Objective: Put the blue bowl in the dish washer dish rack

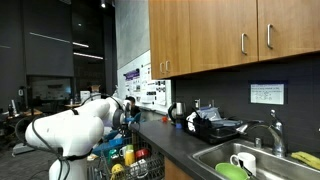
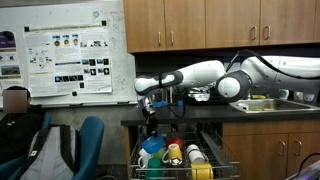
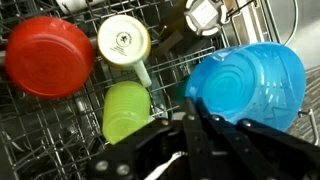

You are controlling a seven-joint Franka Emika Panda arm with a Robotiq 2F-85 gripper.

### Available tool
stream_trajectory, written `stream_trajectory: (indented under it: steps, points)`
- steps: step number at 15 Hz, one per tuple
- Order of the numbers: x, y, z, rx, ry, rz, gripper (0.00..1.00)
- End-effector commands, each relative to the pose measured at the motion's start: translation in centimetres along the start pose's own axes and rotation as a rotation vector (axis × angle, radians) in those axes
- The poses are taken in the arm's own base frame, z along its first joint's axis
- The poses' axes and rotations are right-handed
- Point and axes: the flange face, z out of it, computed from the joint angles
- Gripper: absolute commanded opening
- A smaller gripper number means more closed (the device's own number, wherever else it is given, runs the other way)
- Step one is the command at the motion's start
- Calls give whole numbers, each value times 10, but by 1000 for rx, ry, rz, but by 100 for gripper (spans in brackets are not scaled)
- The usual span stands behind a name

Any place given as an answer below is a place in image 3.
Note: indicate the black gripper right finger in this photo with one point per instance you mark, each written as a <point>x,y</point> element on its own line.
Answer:
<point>266,150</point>

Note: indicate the white mug with dark stripe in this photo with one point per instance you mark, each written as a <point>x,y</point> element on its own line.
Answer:
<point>205,15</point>

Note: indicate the light green plastic cup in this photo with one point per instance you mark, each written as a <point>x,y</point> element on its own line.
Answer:
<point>126,110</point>

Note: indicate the blue plastic bowl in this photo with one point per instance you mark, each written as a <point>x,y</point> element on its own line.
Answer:
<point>246,83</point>

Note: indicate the dark green plastic cup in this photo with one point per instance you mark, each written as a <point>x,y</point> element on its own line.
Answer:
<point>182,90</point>

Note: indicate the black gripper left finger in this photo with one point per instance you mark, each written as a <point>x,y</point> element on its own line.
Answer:
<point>196,140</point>

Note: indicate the red plastic bowl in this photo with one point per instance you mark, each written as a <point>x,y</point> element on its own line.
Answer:
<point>50,56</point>

